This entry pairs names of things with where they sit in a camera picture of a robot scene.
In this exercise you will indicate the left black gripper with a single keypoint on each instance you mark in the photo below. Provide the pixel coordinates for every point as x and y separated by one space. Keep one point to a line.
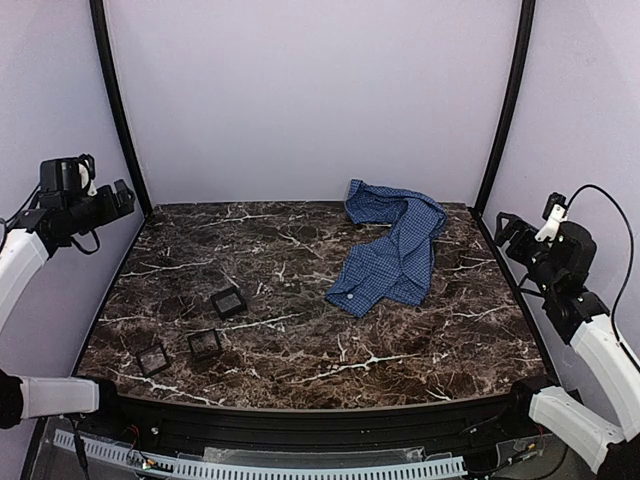
110 201

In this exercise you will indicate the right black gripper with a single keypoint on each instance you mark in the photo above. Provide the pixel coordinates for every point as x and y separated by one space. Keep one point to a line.
520 240

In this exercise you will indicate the blue checked shirt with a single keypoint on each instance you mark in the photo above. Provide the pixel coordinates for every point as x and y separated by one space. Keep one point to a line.
397 266

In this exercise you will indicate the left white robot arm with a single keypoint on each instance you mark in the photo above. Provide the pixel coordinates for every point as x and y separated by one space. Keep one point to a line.
65 210

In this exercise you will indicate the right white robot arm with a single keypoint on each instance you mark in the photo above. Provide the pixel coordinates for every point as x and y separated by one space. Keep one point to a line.
557 258

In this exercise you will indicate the black tray near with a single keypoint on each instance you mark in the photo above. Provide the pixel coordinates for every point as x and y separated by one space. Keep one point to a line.
153 360

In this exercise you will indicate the black tray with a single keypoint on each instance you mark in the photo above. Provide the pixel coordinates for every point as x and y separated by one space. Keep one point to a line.
205 344
228 302
153 360

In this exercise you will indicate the black tray far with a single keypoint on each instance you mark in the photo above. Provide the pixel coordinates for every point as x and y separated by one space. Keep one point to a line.
228 302

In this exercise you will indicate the black tray middle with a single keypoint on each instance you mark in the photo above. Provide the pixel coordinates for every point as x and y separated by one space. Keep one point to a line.
205 344

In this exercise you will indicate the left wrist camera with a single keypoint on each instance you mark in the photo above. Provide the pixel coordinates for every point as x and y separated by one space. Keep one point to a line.
83 174

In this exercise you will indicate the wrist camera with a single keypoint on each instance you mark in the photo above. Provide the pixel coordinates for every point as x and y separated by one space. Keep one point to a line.
554 214
83 174

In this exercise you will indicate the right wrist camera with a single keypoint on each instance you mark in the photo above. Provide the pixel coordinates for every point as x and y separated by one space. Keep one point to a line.
554 214

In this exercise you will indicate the left black frame post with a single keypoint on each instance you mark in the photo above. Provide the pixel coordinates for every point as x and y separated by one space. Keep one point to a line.
115 100

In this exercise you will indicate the black frame post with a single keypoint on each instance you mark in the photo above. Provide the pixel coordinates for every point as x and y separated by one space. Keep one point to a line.
115 100
511 95

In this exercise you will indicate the black front aluminium rail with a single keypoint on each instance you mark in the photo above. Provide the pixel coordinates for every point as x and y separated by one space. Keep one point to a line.
466 426

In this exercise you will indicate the right black frame post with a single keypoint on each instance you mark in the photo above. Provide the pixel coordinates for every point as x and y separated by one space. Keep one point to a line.
511 95

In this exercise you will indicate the white slotted cable duct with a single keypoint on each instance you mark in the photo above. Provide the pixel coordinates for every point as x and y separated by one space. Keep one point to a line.
409 463

